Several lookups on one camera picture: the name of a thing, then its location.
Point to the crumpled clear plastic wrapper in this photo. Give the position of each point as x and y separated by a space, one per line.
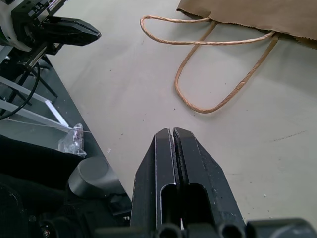
73 141

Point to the black robot torso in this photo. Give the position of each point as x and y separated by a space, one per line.
32 188

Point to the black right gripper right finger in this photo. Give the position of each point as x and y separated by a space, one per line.
210 178

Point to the grey round robot joint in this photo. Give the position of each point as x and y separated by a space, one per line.
91 177

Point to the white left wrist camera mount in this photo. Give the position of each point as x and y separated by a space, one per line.
7 27

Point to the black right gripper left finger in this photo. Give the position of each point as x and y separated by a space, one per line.
146 183

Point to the grey metal frame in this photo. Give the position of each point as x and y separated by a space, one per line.
29 109

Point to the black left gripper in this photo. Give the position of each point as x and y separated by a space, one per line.
29 17

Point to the black metal stand legs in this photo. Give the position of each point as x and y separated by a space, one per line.
45 83

